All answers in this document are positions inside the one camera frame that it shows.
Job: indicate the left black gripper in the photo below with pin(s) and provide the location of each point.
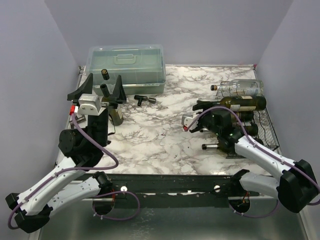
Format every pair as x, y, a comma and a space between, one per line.
119, 93

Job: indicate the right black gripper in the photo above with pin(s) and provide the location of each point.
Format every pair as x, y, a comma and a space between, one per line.
208, 118

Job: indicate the dark capped bottle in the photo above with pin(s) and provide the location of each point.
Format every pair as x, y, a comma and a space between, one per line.
105, 74

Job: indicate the dark bottle beige label back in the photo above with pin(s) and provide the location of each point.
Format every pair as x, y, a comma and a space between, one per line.
244, 103

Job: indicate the clear glass bottle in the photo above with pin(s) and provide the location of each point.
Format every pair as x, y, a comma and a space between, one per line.
239, 87

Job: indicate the dark bottle tan label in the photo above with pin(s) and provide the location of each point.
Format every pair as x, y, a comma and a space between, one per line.
250, 127

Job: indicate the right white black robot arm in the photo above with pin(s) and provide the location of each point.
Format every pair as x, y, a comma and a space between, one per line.
292, 183

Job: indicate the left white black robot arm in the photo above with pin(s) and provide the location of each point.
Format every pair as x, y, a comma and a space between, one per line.
80, 174

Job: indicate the black T-shaped corkscrew tool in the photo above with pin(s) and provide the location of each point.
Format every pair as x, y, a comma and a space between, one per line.
141, 98

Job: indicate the translucent green plastic storage box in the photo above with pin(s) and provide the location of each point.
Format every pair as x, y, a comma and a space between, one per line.
141, 66

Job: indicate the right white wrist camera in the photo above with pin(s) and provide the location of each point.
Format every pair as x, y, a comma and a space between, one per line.
189, 121

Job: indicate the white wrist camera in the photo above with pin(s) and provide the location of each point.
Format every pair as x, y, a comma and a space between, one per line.
89, 104
189, 121

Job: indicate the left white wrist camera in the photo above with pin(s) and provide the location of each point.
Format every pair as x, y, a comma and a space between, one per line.
89, 104

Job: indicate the metal T-shaped bracket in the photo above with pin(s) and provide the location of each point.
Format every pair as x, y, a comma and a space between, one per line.
79, 118

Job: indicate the black wire wine rack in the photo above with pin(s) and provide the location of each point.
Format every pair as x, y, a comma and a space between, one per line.
265, 129

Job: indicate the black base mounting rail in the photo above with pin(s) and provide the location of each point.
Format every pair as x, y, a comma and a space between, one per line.
176, 191

